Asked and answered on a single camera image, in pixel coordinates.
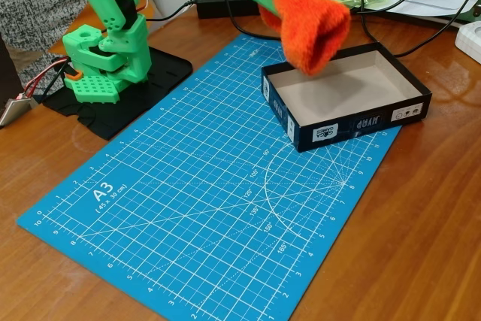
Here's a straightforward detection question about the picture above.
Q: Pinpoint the large black power adapter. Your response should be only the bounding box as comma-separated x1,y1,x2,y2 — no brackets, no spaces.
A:
195,0,264,20

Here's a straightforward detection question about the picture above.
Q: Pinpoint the white moulded plastic object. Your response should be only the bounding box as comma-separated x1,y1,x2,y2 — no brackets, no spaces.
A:
454,22,481,59

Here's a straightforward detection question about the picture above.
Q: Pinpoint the grey speckled fabric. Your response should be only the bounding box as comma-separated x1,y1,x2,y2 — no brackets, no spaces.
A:
0,0,89,91

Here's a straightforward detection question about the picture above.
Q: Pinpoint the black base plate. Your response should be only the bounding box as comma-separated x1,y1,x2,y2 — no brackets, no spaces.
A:
41,45,194,141

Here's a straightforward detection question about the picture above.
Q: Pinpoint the long looped black cable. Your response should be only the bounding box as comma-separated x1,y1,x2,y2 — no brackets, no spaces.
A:
217,0,481,42

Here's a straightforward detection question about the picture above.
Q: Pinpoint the small silver circuit board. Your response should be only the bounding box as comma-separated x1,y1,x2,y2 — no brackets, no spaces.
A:
0,97,33,129

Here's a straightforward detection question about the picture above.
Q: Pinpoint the short black adapter cable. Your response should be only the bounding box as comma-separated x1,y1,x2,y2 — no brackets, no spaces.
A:
144,0,200,23

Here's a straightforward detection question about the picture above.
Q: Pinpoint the orange fuzzy sock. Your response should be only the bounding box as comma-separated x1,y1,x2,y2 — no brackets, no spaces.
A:
258,0,352,77

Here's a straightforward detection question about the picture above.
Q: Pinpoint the black cardboard box tray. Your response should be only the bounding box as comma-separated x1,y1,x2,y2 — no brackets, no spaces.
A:
261,41,432,153

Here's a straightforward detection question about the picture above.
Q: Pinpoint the red and black wire bundle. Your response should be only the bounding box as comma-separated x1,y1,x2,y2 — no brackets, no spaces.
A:
22,56,72,101

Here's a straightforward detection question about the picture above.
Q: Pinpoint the blue cutting mat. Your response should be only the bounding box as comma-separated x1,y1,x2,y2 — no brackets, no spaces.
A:
15,33,403,321

